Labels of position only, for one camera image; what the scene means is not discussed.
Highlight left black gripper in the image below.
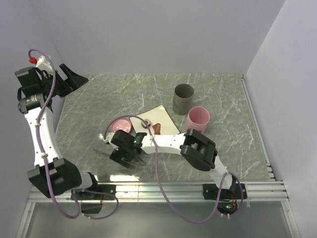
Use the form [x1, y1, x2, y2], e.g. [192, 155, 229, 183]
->
[39, 63, 88, 98]

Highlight metal tongs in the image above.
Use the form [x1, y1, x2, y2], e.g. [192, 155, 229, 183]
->
[93, 148, 139, 161]

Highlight sushi rice piece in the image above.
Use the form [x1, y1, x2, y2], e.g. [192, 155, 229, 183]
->
[141, 119, 152, 129]

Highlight brown meat piece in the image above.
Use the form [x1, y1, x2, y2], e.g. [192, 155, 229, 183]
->
[152, 123, 161, 135]

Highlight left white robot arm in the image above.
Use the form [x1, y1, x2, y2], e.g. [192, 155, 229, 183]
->
[15, 61, 101, 199]

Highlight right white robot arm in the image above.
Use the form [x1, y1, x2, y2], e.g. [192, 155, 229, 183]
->
[104, 129, 247, 201]

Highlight pink lid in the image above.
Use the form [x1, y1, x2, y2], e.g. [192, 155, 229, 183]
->
[110, 117, 132, 133]

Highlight white square plate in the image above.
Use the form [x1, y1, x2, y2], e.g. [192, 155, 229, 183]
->
[129, 105, 180, 135]

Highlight grey cylindrical container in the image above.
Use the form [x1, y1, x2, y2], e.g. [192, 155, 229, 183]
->
[172, 84, 194, 116]

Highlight pink cylindrical container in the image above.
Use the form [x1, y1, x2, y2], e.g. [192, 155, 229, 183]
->
[185, 107, 210, 133]

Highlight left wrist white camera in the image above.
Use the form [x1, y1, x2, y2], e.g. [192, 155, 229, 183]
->
[36, 55, 53, 74]

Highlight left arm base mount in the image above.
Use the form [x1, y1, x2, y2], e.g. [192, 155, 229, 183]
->
[74, 184, 116, 215]

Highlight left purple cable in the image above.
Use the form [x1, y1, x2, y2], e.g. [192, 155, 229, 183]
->
[27, 49, 119, 219]

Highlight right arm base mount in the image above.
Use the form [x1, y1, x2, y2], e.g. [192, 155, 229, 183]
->
[203, 183, 248, 217]

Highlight aluminium rail frame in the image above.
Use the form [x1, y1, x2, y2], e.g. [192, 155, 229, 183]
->
[14, 74, 302, 238]

